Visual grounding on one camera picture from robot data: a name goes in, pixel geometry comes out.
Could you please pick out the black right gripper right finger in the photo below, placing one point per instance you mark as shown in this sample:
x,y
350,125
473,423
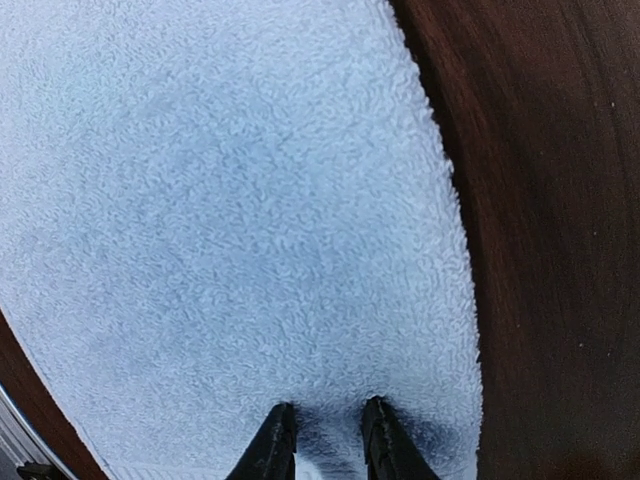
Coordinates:
x,y
390,454

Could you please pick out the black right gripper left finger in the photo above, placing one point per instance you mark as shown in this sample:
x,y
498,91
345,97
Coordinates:
x,y
271,453

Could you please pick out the light blue towel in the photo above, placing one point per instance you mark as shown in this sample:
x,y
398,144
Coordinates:
x,y
211,207

